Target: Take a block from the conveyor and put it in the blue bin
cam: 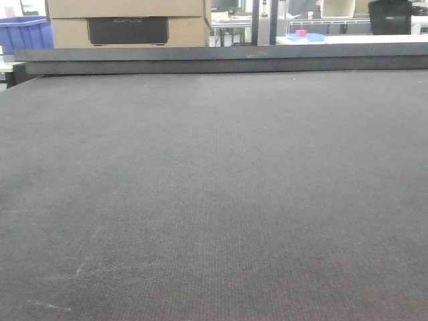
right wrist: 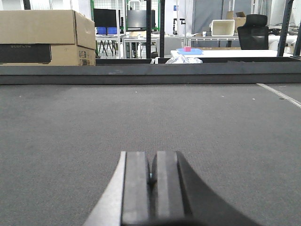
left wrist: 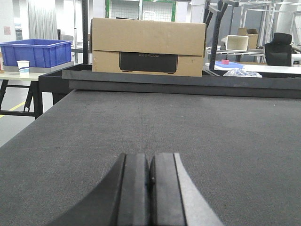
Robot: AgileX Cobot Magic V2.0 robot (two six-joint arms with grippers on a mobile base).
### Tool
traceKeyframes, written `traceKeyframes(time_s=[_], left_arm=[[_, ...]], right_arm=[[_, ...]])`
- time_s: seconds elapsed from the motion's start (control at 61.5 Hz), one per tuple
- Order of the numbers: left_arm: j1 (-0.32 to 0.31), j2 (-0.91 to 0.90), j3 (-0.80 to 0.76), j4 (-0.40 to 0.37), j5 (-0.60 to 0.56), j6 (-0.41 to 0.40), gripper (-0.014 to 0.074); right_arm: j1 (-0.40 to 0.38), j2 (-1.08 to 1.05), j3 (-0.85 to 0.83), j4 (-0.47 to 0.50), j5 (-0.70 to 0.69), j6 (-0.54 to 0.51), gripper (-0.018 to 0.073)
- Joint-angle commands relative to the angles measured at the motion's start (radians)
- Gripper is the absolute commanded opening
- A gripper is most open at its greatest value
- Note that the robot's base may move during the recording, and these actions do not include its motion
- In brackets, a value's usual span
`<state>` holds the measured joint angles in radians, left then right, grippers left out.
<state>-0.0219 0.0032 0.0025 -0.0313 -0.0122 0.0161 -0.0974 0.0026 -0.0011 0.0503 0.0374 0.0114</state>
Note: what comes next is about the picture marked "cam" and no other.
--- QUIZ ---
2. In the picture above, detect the black office chair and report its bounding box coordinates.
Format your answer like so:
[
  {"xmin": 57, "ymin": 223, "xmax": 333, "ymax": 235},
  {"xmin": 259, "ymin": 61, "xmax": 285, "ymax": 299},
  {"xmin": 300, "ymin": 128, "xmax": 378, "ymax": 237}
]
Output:
[{"xmin": 368, "ymin": 1, "xmax": 412, "ymax": 35}]

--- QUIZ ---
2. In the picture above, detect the dark conveyor side rail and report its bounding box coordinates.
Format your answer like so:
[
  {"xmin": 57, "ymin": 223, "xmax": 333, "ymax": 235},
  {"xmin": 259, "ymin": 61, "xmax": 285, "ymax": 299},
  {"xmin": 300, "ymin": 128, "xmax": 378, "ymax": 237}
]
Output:
[{"xmin": 15, "ymin": 43, "xmax": 427, "ymax": 76}]

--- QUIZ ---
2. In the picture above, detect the white wire shelf rack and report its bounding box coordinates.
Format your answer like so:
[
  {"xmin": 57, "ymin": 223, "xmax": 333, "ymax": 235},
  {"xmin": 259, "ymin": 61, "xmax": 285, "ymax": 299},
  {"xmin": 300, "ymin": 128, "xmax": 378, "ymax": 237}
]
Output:
[{"xmin": 286, "ymin": 17, "xmax": 371, "ymax": 34}]

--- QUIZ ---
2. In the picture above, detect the light blue tray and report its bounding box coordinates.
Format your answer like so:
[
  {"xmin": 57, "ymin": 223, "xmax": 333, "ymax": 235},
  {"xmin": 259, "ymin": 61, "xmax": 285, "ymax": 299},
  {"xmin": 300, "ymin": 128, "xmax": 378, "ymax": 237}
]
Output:
[{"xmin": 285, "ymin": 33, "xmax": 326, "ymax": 42}]

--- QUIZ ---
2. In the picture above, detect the blue plastic crate background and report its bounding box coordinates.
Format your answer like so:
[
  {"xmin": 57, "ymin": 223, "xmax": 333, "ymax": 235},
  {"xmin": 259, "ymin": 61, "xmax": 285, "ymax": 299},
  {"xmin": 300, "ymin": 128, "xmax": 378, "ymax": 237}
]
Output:
[{"xmin": 0, "ymin": 15, "xmax": 54, "ymax": 55}]

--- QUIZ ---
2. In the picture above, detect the black conveyor belt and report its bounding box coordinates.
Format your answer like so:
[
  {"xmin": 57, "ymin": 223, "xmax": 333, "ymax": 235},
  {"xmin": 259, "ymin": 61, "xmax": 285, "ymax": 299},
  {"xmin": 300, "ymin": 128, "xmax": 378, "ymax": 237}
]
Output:
[{"xmin": 1, "ymin": 70, "xmax": 427, "ymax": 320}]

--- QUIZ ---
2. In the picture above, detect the pink block on tray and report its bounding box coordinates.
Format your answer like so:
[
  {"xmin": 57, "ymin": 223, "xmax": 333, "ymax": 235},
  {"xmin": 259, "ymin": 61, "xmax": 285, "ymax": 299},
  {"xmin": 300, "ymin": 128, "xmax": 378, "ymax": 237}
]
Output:
[{"xmin": 296, "ymin": 29, "xmax": 307, "ymax": 37}]

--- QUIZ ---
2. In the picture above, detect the beige box on shelf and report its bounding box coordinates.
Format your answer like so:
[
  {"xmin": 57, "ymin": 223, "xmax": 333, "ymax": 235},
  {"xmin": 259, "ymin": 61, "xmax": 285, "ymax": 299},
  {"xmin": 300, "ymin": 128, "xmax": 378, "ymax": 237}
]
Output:
[{"xmin": 320, "ymin": 0, "xmax": 355, "ymax": 19}]

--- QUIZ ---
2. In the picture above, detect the cardboard box with black print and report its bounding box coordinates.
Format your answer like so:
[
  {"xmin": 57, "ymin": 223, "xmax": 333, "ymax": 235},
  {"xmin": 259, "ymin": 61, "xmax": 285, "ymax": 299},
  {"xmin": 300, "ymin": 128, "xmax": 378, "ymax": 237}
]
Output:
[{"xmin": 47, "ymin": 0, "xmax": 211, "ymax": 48}]

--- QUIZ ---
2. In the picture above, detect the black vertical post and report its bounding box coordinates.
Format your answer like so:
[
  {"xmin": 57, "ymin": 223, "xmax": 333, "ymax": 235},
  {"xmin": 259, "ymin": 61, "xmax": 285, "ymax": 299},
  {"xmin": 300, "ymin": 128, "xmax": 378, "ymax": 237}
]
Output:
[{"xmin": 251, "ymin": 0, "xmax": 259, "ymax": 46}]

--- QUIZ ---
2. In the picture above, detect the white background table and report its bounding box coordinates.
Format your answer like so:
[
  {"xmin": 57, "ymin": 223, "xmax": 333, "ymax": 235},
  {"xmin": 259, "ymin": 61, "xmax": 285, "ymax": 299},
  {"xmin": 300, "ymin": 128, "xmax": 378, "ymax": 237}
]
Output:
[{"xmin": 276, "ymin": 34, "xmax": 427, "ymax": 45}]

